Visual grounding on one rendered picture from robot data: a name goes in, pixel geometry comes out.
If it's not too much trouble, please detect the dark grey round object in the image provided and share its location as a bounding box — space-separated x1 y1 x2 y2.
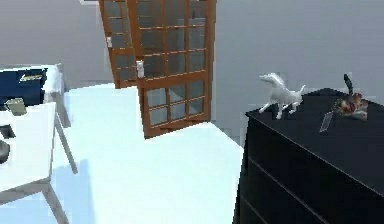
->
0 139 11 165

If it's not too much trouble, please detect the dark blue box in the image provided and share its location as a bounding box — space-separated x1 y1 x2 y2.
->
0 67 48 108

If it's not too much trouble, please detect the white horse statue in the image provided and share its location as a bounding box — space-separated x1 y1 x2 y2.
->
258 72 307 120

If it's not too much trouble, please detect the brown glazed room door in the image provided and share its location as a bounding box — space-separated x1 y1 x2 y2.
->
126 0 218 140
98 0 138 90

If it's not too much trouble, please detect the black flat rectangle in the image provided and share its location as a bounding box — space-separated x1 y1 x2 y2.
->
0 124 17 140

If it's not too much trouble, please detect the black chest of drawers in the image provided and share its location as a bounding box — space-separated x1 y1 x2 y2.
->
232 87 384 224

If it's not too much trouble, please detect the brown cat statue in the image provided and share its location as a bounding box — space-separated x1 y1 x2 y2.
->
331 73 370 121

